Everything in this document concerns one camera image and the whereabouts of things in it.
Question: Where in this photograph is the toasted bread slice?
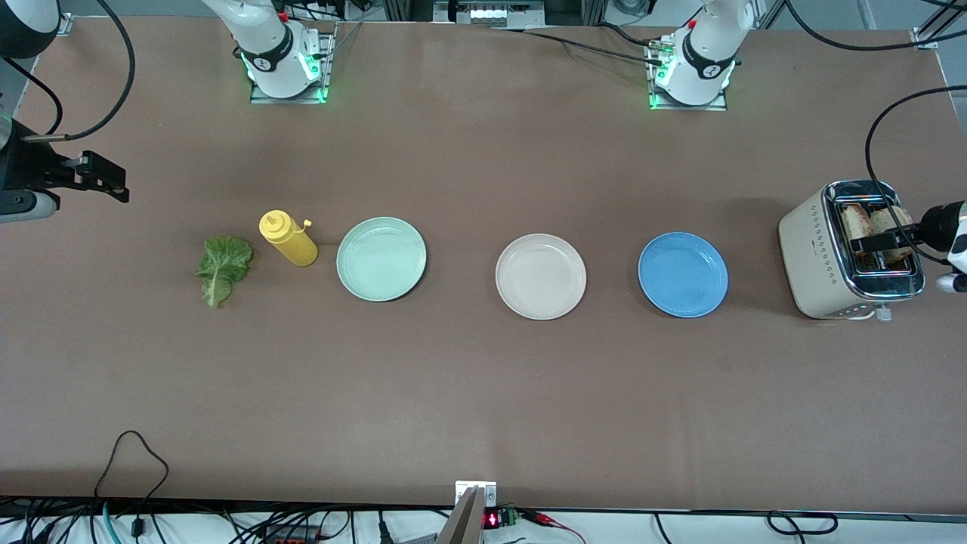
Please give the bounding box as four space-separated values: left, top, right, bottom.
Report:
869 207 916 264
841 204 871 254

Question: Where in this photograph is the green lettuce leaf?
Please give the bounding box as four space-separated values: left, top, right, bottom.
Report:
195 236 255 308

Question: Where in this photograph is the yellow mustard squeeze bottle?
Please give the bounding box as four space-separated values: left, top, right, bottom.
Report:
259 210 319 267

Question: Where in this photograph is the blue plate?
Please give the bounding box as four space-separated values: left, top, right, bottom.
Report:
638 231 729 319

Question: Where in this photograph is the mint green plate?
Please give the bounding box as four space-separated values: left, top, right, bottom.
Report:
336 217 428 303

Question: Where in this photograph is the beige plate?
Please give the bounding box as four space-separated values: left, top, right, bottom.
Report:
495 233 588 320

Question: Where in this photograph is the beige chrome toaster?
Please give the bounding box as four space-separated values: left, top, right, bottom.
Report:
778 179 926 322

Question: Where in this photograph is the grey device with lights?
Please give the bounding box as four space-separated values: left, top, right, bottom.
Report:
434 0 545 29

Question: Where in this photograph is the red alligator clip lead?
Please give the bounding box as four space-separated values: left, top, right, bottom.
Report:
521 510 587 544

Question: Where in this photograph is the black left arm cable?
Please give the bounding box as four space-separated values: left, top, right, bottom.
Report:
786 0 967 265

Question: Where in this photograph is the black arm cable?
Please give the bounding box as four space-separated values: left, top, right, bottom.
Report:
0 0 137 144
786 0 967 265

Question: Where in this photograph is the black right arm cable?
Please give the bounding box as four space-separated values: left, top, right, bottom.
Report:
0 0 137 144

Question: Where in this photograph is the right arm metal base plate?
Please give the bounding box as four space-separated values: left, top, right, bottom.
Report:
249 21 338 105

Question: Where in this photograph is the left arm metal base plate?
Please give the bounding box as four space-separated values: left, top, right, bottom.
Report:
646 38 731 113

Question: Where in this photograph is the thin black looped cable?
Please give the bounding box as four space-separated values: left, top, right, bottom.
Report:
94 431 171 541

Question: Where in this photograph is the black flat loop cable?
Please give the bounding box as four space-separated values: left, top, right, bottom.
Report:
766 512 839 536

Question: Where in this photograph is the black cable across table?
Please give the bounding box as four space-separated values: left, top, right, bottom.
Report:
491 23 667 66

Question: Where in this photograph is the grey metal camera bracket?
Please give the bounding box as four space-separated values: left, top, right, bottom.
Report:
437 481 499 544

